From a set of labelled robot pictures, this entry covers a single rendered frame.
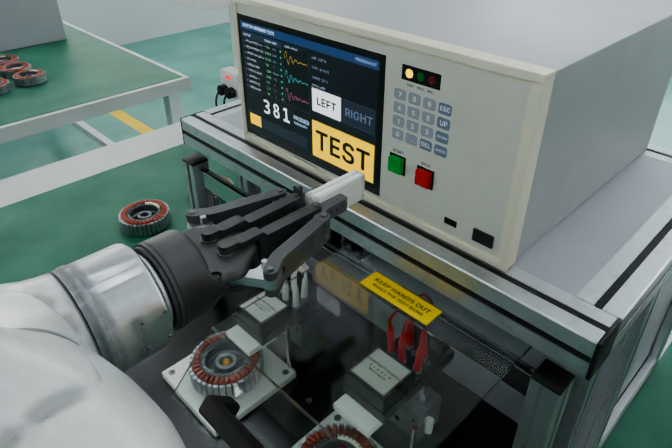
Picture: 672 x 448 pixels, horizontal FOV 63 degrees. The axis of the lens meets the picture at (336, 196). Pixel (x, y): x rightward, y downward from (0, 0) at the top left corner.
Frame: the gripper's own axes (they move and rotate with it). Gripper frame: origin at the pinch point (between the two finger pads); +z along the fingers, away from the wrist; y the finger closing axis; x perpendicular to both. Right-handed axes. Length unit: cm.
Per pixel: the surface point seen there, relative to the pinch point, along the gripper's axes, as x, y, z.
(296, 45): 9.8, -16.4, 9.4
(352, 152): -1.0, -6.8, 9.4
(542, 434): -19.2, 23.6, 5.2
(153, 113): -119, -301, 122
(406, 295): -11.6, 6.6, 4.3
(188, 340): -41, -32, -4
